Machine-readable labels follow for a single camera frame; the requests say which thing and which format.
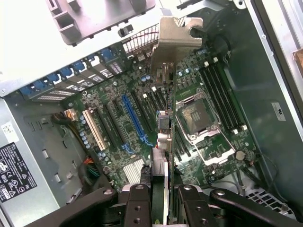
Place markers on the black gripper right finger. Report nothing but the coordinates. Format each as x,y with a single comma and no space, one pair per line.
196,212

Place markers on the metal socket cover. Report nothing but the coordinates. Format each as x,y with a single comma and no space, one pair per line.
216,160

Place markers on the small silver heatsink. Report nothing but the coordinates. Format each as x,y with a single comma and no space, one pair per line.
133,170

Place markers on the black open PC case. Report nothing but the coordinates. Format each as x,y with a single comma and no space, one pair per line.
248,82

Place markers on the CPU socket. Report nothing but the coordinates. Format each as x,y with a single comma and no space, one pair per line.
195,113

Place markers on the coin battery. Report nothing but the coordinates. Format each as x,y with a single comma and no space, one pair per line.
239,155

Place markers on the black intrusion switch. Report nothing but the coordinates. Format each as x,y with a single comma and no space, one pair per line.
125,30

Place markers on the grey power supply unit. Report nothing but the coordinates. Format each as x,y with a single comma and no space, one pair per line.
19,132

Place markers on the white expansion slot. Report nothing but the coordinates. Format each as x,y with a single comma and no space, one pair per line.
94,131

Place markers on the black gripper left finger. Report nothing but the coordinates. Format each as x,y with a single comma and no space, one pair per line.
138,208

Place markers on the blue expansion slot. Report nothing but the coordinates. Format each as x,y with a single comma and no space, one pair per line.
133,118

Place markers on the green motherboard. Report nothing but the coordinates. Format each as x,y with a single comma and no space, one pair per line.
189,80

